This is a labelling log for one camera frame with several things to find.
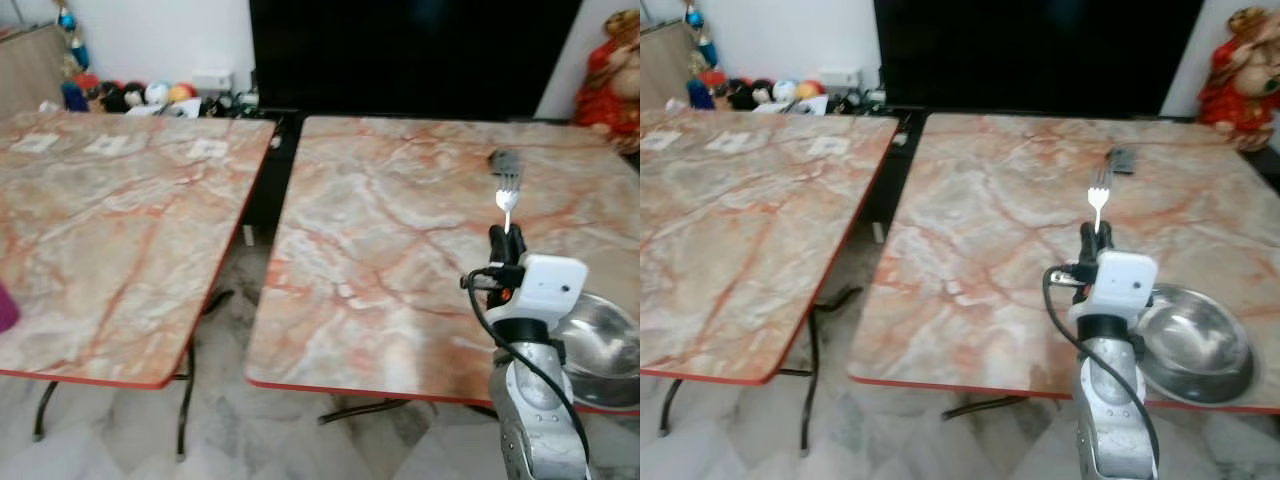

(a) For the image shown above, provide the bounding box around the silver metal fork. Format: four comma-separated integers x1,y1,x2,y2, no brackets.
496,171,523,237
1087,168,1114,234

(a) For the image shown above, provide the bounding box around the stainless steel bowl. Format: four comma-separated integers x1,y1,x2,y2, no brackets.
547,291,641,410
1133,284,1257,406

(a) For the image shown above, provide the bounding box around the black metal table leg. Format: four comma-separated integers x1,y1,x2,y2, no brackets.
780,286,863,458
658,376,683,438
317,397,413,427
940,393,1033,422
32,378,62,443
176,288,237,463

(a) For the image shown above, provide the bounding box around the red and gold statue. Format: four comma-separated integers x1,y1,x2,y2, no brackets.
1196,5,1280,152
572,9,641,153

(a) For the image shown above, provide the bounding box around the large black television screen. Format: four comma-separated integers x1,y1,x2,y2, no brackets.
249,0,584,120
874,0,1207,117

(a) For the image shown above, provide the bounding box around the black television stand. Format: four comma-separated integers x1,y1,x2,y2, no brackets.
238,106,307,233
862,104,927,233

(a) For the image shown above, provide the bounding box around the light wooden cabinet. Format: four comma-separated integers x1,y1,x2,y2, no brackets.
0,24,68,117
640,21,693,112

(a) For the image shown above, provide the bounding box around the black plush toy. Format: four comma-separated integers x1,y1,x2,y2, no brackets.
104,82,148,114
728,79,770,111

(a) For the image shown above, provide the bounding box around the blue hanging ornament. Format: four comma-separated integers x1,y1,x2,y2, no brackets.
54,2,92,73
684,0,721,69

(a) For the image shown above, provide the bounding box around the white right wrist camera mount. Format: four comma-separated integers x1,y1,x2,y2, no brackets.
485,254,589,328
1069,250,1160,323

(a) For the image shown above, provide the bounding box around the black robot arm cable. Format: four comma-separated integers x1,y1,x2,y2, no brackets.
1042,263,1162,480
461,264,593,480

